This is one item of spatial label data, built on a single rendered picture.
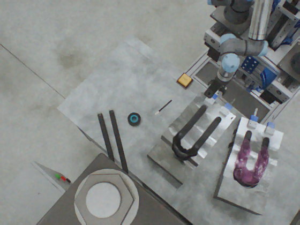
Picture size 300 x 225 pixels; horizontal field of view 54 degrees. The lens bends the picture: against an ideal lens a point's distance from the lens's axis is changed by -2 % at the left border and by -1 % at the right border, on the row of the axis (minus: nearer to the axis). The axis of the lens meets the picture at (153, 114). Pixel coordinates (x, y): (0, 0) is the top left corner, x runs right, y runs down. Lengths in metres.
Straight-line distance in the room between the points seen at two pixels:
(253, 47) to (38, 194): 1.11
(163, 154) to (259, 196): 0.57
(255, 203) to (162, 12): 2.15
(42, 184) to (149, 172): 0.78
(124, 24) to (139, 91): 1.34
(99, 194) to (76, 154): 2.17
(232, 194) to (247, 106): 1.09
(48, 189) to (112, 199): 0.66
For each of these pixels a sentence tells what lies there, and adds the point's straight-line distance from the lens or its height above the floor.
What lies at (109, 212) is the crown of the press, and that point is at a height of 2.05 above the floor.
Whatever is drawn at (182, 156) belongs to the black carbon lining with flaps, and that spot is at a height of 0.87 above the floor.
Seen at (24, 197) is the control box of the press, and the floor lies 1.47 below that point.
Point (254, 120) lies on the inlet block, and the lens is 1.87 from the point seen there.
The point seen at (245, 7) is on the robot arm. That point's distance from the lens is 1.84.
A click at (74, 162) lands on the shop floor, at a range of 2.67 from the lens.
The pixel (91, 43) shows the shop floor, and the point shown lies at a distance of 3.06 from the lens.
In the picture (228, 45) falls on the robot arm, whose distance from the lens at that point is 1.47.
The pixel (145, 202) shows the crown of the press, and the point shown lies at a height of 2.01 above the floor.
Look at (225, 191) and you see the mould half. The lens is 1.70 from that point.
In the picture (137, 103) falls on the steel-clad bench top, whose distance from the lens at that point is 1.88.
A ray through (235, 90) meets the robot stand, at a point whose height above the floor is 0.21.
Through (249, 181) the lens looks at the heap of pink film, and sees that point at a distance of 1.76.
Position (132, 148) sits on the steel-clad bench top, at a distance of 1.80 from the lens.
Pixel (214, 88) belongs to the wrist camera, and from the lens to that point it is 1.56.
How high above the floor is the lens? 2.56
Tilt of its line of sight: 72 degrees down
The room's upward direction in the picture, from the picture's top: 2 degrees clockwise
